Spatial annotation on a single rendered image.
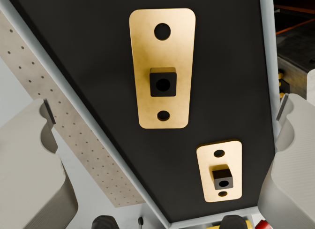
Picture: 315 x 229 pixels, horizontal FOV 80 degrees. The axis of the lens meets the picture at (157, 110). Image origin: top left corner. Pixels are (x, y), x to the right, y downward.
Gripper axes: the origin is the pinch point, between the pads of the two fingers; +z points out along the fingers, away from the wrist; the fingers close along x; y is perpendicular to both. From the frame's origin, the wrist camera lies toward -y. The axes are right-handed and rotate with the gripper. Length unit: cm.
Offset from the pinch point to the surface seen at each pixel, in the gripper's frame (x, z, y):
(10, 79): -111, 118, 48
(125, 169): -3.6, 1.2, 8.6
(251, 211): 9.7, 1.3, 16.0
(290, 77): 14.4, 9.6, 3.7
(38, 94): -43, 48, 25
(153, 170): -1.0, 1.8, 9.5
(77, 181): -93, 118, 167
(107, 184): -28, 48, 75
